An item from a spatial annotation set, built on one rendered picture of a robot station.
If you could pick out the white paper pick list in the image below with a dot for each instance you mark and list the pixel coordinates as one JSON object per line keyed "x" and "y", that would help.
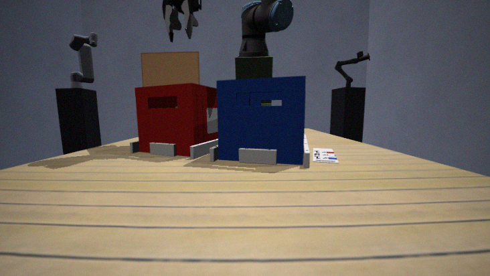
{"x": 324, "y": 155}

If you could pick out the red crate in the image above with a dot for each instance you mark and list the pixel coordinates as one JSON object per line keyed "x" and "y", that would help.
{"x": 194, "y": 121}

